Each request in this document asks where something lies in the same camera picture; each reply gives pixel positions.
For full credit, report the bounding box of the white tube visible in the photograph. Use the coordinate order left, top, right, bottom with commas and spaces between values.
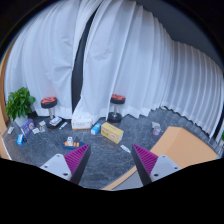
59, 122, 68, 130

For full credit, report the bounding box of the small purple cup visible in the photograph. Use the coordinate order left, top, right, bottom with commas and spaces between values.
152, 122, 161, 135

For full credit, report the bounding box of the small blue white box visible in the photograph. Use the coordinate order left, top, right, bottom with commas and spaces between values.
91, 123, 101, 135

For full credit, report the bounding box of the purple box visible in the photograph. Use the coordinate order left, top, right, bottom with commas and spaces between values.
21, 119, 35, 136

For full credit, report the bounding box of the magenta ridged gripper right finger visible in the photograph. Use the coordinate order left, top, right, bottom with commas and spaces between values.
131, 144, 180, 185

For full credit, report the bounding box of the left white curtain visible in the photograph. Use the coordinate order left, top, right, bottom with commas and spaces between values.
4, 0, 102, 119

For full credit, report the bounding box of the blue small packet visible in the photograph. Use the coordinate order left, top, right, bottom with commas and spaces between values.
17, 134, 24, 145

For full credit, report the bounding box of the white box with blue items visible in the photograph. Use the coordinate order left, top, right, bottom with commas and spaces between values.
49, 117, 62, 126

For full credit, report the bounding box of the green potted plant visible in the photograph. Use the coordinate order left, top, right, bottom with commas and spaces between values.
6, 87, 36, 121

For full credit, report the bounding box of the white tissue box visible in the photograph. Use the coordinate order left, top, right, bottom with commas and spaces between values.
71, 118, 92, 130

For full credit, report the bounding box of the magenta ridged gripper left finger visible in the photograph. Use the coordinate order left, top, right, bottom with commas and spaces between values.
41, 144, 91, 184

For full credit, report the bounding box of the white small packet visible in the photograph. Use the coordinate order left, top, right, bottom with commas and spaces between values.
120, 145, 131, 153

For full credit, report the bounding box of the white charger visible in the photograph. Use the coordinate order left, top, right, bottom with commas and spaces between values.
67, 137, 74, 146

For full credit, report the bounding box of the right white curtain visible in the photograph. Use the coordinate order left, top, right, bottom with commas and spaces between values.
72, 0, 224, 135

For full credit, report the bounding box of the yellow cardboard box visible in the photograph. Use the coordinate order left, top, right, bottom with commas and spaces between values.
101, 122, 124, 144

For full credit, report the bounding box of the small white carton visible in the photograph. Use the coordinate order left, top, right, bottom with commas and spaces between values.
39, 120, 46, 132

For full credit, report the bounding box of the white curtain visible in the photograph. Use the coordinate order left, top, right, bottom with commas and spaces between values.
4, 0, 102, 119
72, 0, 224, 135

